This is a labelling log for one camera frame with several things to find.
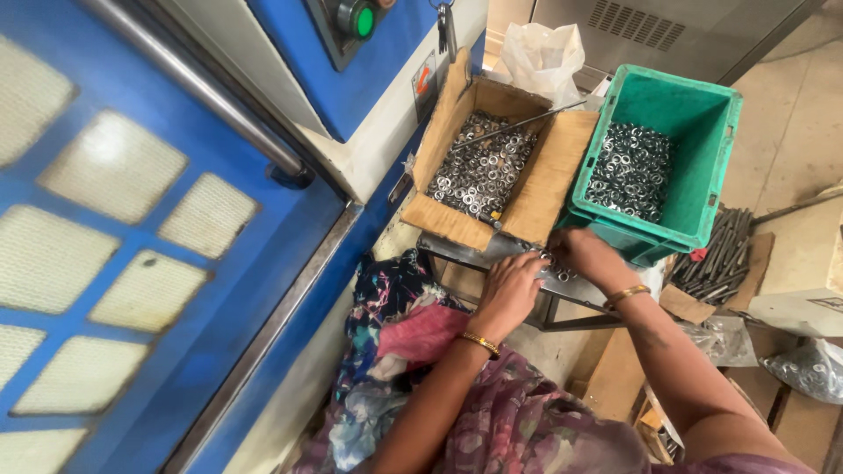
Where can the green push button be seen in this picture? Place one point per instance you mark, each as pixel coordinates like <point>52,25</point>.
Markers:
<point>359,20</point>

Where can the heap of washers in carton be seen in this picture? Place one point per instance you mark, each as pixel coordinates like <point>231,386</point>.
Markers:
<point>481,168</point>

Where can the person's right hand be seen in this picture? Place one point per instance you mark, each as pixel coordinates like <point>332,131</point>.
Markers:
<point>586,253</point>

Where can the white cardboard box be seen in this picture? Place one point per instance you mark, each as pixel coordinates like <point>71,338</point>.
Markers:
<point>800,299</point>

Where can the hanging key bunch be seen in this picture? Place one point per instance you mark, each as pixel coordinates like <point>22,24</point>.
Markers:
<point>448,29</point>

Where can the pile of dark metal bolts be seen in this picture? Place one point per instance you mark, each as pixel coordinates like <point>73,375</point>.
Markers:
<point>718,257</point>

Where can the gold bangle on right wrist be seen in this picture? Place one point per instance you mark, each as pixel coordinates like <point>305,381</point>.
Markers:
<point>625,294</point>

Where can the blue machine with mesh door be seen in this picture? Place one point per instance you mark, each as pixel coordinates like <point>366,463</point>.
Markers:
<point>164,217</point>

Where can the crumpled clear plastic bag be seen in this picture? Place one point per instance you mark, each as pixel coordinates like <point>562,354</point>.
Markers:
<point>721,339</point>

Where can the person's left fingers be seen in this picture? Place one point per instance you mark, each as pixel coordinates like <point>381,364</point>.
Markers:
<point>530,263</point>

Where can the cardboard box of washers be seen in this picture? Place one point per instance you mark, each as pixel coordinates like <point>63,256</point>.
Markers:
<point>500,158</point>

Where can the green plastic crate of washers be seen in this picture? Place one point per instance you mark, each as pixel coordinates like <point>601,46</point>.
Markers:
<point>658,158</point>

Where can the clear plastic bag of washers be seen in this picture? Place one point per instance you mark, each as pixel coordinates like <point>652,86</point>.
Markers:
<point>807,368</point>

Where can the washers on work table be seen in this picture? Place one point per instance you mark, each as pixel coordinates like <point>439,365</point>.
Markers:
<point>556,266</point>

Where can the person's right fingers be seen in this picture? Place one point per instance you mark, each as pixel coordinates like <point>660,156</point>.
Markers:
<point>560,247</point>

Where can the person's floral clothing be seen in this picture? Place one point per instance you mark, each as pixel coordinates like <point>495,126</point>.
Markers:
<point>474,395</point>

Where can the gold bangle on wrist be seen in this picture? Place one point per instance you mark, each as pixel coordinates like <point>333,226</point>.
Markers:
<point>625,294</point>
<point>479,342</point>

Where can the thin metal rod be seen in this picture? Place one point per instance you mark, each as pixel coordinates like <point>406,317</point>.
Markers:
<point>520,124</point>

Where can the heap of washers in crate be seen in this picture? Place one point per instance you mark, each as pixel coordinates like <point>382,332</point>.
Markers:
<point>631,171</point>

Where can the flat brown cardboard sheet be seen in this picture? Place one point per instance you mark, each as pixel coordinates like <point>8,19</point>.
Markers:
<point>698,306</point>

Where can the white plastic bag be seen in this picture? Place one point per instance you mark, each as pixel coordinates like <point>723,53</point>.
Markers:
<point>543,59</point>

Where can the person's left hand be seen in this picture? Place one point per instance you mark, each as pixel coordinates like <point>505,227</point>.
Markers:
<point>507,289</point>

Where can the small metal work table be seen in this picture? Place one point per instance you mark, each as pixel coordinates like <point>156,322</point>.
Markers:
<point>461,253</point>

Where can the gold bangle on left wrist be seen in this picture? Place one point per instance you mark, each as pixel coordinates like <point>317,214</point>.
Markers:
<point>479,342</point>

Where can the grey metal cabinet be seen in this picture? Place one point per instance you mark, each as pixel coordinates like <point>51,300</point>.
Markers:
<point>658,33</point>

